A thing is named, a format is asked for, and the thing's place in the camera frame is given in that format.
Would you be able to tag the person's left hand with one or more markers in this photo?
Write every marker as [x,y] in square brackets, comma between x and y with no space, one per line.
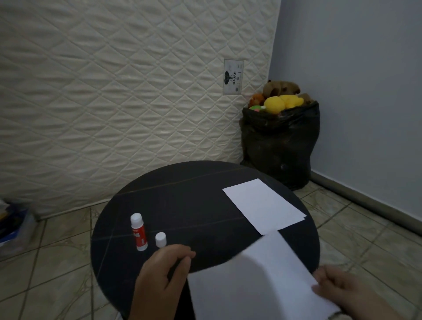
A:
[158,280]

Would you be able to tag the person's right hand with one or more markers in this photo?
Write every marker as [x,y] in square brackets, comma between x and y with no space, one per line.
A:
[346,290]

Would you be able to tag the person's left thumb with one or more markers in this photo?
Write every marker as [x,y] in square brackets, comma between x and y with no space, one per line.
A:
[182,267]

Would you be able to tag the person's right fingers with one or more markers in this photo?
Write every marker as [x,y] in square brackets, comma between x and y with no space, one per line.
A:
[324,280]

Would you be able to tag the white paper sheet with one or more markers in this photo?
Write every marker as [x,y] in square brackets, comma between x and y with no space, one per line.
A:
[263,206]
[257,283]

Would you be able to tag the person's left forearm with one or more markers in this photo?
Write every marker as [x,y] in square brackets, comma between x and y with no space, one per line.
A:
[148,312]

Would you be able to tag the white glue stick cap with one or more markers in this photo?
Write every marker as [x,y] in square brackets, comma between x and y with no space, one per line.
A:
[161,240]

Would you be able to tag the red and white glue stick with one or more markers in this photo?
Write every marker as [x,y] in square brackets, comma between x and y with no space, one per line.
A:
[138,232]

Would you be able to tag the round black table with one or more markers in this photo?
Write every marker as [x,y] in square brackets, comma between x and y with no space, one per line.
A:
[184,204]

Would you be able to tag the black plastic bag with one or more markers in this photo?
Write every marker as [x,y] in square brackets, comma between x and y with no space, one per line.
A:
[280,145]

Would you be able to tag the clear bag of books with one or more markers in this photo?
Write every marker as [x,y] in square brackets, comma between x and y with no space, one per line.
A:
[13,227]

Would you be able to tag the green and pink toy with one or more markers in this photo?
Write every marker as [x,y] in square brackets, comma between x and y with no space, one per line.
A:
[256,108]

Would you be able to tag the yellow plush toy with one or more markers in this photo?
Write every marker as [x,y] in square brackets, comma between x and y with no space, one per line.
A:
[277,103]

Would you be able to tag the white quilted mattress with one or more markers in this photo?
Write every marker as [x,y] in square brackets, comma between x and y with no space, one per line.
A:
[108,99]

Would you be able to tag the orange plush toy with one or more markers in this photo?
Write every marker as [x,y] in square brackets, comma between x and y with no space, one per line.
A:
[258,99]

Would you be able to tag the white mattress label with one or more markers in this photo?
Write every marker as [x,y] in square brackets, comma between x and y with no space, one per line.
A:
[233,77]

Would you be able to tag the brown plush toy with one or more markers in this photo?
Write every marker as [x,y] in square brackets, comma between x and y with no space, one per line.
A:
[280,87]

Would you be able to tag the grey wall baseboard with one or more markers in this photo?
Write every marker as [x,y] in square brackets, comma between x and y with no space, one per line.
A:
[366,201]

